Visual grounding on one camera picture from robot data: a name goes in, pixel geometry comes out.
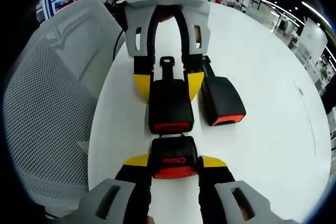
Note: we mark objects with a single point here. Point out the black seat belt buckle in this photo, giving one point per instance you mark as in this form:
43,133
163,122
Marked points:
170,103
223,98

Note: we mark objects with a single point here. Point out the white partition board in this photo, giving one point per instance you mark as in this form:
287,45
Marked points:
313,37

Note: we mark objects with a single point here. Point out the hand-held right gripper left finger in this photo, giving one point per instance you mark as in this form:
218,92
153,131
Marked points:
123,197

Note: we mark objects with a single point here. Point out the metal seat belt tongue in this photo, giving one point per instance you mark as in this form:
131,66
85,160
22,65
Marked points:
174,150

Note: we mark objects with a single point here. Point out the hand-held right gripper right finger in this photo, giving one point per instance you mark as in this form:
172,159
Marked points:
225,195

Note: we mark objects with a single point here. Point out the white mesh office chair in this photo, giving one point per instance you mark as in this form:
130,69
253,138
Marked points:
50,108

